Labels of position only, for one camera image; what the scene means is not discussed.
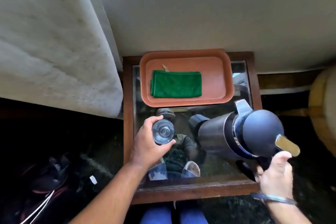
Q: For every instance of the green folded cloth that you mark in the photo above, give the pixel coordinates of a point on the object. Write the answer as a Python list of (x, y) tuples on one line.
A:
[(175, 84)]

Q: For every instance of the person's left forearm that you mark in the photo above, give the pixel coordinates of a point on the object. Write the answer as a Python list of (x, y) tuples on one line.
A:
[(115, 195)]

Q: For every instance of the person's right thumb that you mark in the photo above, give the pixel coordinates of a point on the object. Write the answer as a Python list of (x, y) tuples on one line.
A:
[(283, 157)]

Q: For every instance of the person's right hand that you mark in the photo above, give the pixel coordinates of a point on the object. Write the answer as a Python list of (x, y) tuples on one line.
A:
[(278, 179)]

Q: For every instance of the person's left hand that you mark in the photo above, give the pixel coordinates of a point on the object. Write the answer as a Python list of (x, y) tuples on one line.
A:
[(143, 147)]

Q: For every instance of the person's left thumb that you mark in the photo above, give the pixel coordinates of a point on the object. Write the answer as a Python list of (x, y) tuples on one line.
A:
[(165, 146)]

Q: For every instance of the blue jeans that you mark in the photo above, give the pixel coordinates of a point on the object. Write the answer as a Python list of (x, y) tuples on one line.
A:
[(154, 216)]

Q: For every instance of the black thermos jug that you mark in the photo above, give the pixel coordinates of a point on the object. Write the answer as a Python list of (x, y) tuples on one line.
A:
[(236, 132)]

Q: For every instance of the dark bag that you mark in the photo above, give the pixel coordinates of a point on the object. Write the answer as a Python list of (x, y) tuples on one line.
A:
[(49, 176)]

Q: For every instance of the orange plastic tray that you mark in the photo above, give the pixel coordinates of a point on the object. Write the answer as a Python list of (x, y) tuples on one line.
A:
[(217, 79)]

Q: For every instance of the small white plug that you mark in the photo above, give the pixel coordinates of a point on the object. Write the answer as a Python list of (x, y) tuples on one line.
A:
[(93, 180)]

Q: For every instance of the person's right forearm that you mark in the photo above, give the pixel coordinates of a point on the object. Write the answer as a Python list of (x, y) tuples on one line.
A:
[(287, 213)]

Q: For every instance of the round wooden stool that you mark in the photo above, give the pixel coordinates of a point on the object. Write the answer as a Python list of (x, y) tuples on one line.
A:
[(324, 105)]

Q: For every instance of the wooden glass-top side table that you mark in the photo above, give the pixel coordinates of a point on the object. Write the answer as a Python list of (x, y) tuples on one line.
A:
[(128, 116)]

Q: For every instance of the clear drinking glass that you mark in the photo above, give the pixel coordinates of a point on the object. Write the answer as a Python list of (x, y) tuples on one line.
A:
[(163, 132)]

